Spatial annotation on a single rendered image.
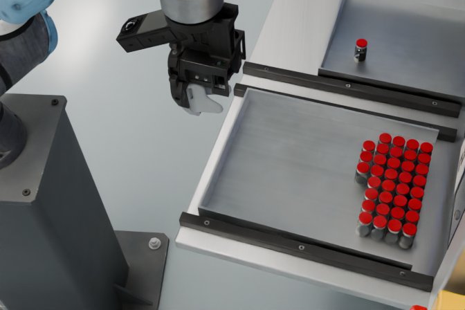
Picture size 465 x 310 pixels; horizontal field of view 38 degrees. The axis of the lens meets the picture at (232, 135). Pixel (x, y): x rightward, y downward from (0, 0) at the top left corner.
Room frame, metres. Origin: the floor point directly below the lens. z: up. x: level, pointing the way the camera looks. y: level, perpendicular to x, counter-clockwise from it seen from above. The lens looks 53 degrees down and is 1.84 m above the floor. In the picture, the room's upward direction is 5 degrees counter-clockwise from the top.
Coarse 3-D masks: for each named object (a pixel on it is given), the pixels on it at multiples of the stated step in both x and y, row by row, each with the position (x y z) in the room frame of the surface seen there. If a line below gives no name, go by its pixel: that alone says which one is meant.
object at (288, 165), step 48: (288, 96) 0.76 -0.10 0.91; (240, 144) 0.69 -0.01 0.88; (288, 144) 0.68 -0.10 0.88; (336, 144) 0.67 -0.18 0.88; (432, 144) 0.66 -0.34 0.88; (240, 192) 0.59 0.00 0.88; (288, 192) 0.58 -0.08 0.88; (336, 192) 0.58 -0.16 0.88; (336, 240) 0.49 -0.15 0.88; (384, 240) 0.48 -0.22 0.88
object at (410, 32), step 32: (352, 0) 1.03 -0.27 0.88; (384, 0) 1.02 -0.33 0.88; (416, 0) 1.01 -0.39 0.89; (448, 0) 0.98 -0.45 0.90; (352, 32) 0.94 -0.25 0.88; (384, 32) 0.93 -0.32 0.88; (416, 32) 0.92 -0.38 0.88; (448, 32) 0.92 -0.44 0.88; (320, 64) 0.83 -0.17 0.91; (352, 64) 0.85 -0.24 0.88; (384, 64) 0.85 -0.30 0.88; (416, 64) 0.84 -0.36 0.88; (448, 64) 0.83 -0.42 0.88; (448, 96) 0.73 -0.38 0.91
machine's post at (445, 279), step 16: (464, 224) 0.38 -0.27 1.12; (464, 240) 0.35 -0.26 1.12; (448, 256) 0.38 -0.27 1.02; (464, 256) 0.35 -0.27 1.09; (448, 272) 0.35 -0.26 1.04; (464, 272) 0.34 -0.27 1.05; (432, 288) 0.39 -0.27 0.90; (448, 288) 0.35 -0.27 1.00; (464, 288) 0.34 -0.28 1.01; (432, 304) 0.35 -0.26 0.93
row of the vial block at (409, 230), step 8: (424, 144) 0.63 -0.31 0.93; (424, 152) 0.61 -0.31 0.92; (416, 160) 0.62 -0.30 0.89; (424, 160) 0.59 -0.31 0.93; (416, 168) 0.58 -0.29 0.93; (424, 168) 0.58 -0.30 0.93; (416, 176) 0.56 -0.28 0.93; (424, 176) 0.57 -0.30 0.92; (416, 184) 0.55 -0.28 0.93; (424, 184) 0.55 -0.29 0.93; (416, 192) 0.54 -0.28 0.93; (408, 200) 0.54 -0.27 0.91; (416, 200) 0.52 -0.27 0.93; (408, 208) 0.52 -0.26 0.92; (416, 208) 0.51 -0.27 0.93; (408, 216) 0.50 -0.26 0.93; (416, 216) 0.49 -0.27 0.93; (408, 224) 0.48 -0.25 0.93; (416, 224) 0.49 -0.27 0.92; (408, 232) 0.47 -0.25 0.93; (400, 240) 0.47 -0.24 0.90; (408, 240) 0.46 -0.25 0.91
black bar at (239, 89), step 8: (240, 88) 0.80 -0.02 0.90; (256, 88) 0.80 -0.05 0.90; (240, 96) 0.80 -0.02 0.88; (296, 96) 0.77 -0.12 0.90; (328, 104) 0.75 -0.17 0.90; (336, 104) 0.75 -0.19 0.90; (368, 112) 0.72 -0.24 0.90; (376, 112) 0.72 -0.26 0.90; (400, 120) 0.70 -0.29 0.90; (408, 120) 0.70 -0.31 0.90; (416, 120) 0.70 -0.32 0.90; (432, 128) 0.68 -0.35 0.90; (440, 128) 0.67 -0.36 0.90; (448, 128) 0.67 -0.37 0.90; (440, 136) 0.66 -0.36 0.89; (448, 136) 0.66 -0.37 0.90
